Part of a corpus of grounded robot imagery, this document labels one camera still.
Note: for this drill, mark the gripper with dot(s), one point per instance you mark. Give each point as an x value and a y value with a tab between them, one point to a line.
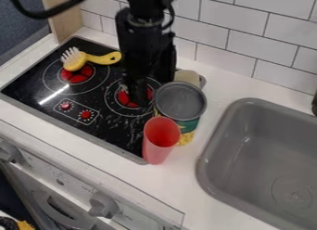
144	51

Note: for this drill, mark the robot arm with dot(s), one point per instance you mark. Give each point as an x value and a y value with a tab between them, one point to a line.
146	3

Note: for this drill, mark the corn can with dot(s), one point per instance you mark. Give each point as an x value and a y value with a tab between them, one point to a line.
180	102

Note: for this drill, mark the toy stove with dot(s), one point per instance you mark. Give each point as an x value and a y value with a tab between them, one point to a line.
49	88

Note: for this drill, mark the beige cup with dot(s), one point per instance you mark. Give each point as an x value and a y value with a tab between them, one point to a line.
187	76

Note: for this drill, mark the yellow brush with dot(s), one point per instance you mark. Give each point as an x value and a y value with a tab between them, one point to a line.
84	60

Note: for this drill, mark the red cup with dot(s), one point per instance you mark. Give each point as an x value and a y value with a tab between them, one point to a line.
160	141

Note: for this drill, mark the toy sink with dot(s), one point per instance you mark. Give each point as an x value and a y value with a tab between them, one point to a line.
264	165

